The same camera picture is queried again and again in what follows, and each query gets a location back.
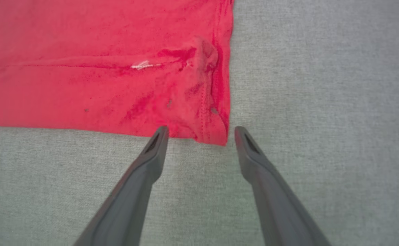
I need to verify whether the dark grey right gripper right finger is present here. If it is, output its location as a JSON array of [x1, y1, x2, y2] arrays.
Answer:
[[234, 126, 331, 246]]

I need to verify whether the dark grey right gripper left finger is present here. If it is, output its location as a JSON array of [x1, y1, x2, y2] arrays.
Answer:
[[73, 126, 170, 246]]

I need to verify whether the red and white shirt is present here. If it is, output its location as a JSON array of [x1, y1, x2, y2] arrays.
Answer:
[[0, 0, 235, 147]]

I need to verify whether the grey fabric sofa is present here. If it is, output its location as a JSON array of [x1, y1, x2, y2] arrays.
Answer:
[[0, 0, 399, 246]]

